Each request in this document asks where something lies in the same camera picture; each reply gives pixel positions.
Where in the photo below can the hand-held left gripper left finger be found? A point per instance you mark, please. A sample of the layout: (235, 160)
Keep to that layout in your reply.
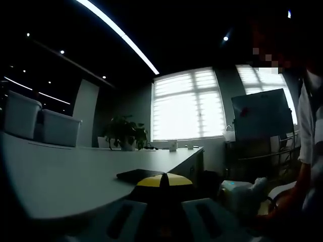
(126, 216)

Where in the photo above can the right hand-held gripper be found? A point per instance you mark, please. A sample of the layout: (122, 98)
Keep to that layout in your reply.
(239, 196)

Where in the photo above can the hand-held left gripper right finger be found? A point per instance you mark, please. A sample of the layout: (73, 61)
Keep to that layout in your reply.
(191, 216)

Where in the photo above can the black fixed fixture clamp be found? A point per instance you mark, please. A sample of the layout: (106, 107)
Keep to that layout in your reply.
(136, 174)

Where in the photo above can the white plastic bag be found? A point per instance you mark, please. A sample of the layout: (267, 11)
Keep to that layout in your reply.
(229, 134)

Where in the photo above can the small white carton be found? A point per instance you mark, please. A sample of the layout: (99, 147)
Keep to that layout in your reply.
(173, 146)

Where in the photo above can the whiteboard on stand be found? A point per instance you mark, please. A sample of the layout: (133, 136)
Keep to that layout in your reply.
(262, 116)

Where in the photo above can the potted green plant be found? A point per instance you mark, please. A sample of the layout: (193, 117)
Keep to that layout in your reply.
(123, 131)

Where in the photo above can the person's own body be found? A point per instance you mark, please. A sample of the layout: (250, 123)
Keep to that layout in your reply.
(308, 126)

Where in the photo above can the window with blinds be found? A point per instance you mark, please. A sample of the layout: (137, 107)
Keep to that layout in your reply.
(186, 106)
(252, 80)

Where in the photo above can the white plastic storage box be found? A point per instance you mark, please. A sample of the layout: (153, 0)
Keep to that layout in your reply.
(21, 116)
(60, 128)

